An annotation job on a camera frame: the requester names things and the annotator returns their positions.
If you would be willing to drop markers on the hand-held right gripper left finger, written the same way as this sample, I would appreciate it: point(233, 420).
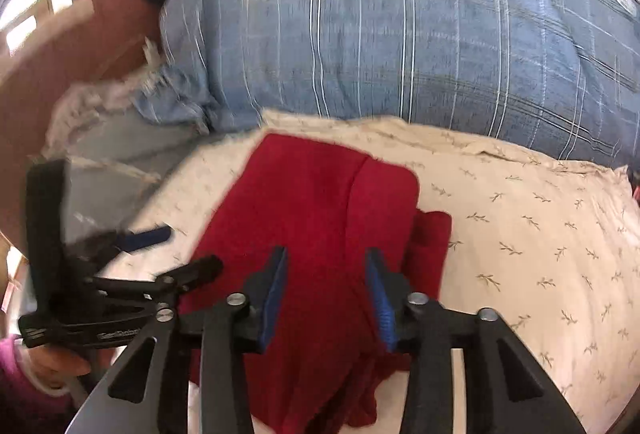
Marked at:
point(272, 299)

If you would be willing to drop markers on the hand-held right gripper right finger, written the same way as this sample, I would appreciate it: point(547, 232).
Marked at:
point(382, 304)

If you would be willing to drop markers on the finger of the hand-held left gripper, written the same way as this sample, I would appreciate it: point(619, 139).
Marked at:
point(147, 236)
point(195, 271)

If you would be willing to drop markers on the red shirt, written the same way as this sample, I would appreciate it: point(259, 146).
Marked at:
point(310, 214)

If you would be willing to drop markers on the person's left forearm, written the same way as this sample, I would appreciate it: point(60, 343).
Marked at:
point(20, 389)

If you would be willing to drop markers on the person's left hand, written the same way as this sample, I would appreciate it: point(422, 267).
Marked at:
point(57, 366)

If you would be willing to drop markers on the grey striped bed sheet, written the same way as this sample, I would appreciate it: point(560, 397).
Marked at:
point(110, 139)

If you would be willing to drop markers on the white crumpled cloth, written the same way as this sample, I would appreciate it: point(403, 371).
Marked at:
point(85, 104)

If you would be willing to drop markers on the cream floral cloth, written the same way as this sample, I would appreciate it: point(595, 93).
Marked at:
point(525, 239)

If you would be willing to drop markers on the brown wooden headboard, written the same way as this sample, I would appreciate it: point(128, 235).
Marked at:
point(50, 64)

